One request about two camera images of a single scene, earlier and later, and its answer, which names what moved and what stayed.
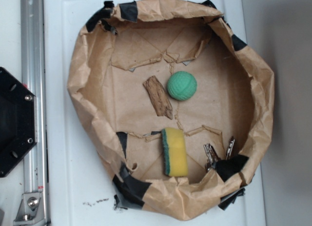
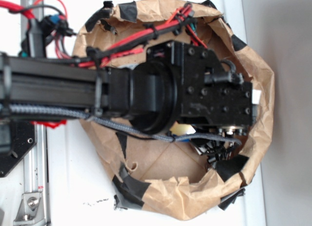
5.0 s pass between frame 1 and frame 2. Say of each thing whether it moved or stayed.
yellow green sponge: moved
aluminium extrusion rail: stayed
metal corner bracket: stayed
